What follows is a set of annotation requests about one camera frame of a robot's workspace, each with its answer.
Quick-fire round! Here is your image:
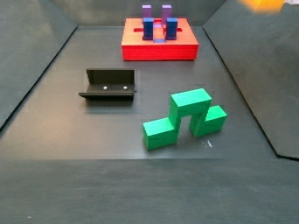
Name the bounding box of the yellow rectangular block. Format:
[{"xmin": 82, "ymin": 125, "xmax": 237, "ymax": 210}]
[{"xmin": 239, "ymin": 0, "xmax": 284, "ymax": 13}]

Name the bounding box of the red slotted board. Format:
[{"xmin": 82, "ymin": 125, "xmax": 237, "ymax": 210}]
[{"xmin": 121, "ymin": 18, "xmax": 199, "ymax": 61}]

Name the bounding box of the green zigzag block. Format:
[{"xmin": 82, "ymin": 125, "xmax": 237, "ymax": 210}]
[{"xmin": 143, "ymin": 88, "xmax": 227, "ymax": 150}]

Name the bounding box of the blue U-shaped block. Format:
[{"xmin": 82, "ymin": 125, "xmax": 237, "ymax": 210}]
[{"xmin": 143, "ymin": 17, "xmax": 177, "ymax": 43}]

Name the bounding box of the purple U-shaped block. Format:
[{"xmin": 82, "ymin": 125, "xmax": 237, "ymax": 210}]
[{"xmin": 141, "ymin": 4, "xmax": 172, "ymax": 25}]

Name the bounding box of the black angled bracket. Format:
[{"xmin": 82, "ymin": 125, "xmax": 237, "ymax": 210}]
[{"xmin": 78, "ymin": 68, "xmax": 136, "ymax": 100}]

